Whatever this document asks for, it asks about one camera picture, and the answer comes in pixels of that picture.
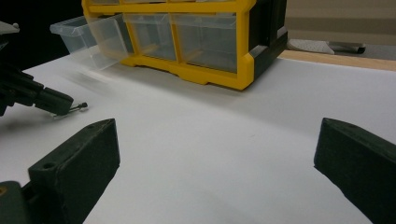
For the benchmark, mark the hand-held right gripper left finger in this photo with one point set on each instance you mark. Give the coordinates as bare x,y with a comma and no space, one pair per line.
77,168

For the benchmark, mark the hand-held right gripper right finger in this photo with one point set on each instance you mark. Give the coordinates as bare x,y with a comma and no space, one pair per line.
358,168

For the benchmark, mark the small black silver pin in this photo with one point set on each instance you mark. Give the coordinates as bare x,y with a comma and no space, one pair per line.
81,106

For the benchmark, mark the clear plastic drawer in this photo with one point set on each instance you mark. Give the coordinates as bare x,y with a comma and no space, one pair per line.
93,40

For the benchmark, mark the yellow black drawer organizer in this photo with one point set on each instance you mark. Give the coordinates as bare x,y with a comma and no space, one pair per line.
246,71

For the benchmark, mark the black curtain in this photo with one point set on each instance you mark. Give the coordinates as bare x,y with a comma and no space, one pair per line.
40,12

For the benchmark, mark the wooden table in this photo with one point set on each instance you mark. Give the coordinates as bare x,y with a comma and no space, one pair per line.
342,60

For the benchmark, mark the grey black floor object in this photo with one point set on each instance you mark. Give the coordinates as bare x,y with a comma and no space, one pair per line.
314,46

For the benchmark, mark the light wooden cabinet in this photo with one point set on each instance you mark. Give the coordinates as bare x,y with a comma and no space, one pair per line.
342,18

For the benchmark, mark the set of clear organizer bins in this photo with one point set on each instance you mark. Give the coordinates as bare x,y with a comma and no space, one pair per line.
205,40

